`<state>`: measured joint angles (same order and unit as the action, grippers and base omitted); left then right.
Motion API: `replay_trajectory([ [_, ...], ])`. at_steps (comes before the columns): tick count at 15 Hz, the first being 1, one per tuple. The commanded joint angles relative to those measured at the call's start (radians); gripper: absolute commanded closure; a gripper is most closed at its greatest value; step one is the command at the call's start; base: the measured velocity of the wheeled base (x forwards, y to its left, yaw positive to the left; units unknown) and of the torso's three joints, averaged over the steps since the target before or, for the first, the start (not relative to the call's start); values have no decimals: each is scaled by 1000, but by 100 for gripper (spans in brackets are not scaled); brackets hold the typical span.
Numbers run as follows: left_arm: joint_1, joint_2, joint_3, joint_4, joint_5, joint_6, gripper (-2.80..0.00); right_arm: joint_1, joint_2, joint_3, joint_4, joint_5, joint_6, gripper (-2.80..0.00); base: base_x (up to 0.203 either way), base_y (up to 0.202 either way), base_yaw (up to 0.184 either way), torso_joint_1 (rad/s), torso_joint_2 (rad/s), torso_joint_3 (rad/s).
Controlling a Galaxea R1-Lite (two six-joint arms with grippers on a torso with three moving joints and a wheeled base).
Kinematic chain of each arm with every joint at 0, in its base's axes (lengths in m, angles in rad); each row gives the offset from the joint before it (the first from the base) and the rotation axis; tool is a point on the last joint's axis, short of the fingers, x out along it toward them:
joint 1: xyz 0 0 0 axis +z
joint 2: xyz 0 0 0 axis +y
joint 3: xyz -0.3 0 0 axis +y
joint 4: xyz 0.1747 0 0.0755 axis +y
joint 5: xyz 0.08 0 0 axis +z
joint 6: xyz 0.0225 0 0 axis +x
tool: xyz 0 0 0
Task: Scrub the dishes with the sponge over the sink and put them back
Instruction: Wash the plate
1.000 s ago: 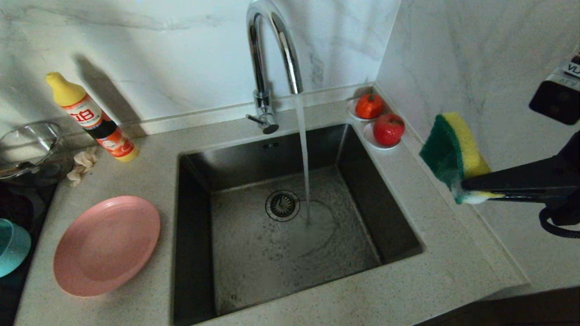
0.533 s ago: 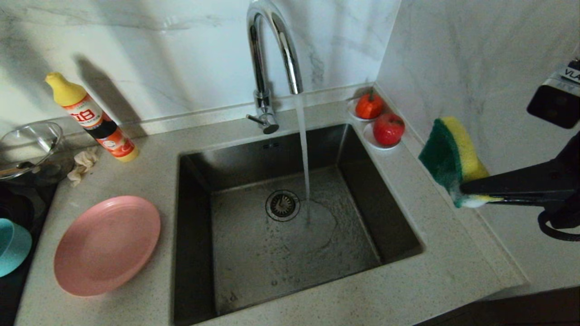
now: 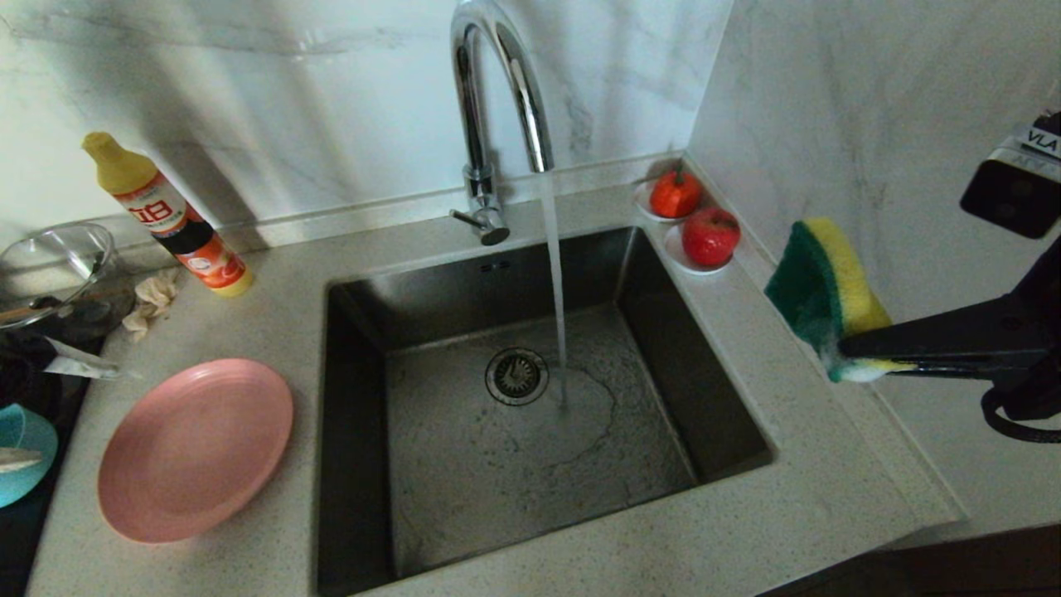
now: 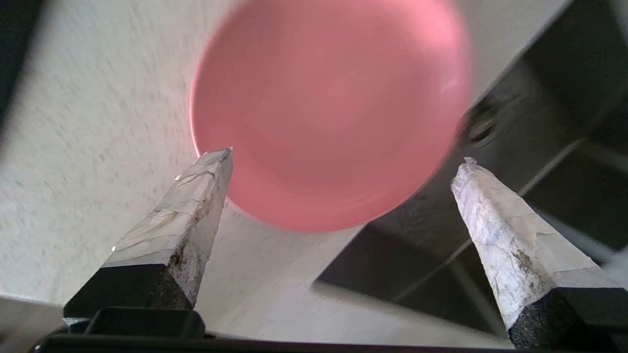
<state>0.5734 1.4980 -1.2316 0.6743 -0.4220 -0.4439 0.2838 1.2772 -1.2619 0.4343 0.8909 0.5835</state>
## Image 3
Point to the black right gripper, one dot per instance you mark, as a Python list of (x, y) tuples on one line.
[(1040, 381)]

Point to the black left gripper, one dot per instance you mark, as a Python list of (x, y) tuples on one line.
[(29, 373)]

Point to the teal bowl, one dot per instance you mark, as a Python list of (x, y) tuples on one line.
[(25, 431)]

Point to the yellow green sponge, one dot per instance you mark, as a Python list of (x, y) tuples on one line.
[(845, 282)]

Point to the yellow capped dish soap bottle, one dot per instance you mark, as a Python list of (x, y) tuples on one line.
[(176, 222)]

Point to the chrome gooseneck faucet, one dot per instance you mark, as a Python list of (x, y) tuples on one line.
[(478, 124)]

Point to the stainless steel sink basin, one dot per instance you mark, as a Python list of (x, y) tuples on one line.
[(539, 473)]

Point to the brown wooden stick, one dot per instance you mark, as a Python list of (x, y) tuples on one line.
[(16, 313)]

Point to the black stove top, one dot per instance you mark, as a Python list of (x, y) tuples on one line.
[(25, 547)]

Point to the pink plate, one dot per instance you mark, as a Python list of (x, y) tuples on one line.
[(195, 452)]

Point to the crumpled beige tissue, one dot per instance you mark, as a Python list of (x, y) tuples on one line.
[(153, 298)]

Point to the clear glass bowl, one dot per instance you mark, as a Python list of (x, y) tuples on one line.
[(50, 249)]

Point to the red apple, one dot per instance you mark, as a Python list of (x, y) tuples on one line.
[(710, 237)]

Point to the clear running water stream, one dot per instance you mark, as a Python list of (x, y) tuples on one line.
[(554, 249)]

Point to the round metal drain strainer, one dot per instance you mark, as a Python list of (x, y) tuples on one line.
[(516, 376)]

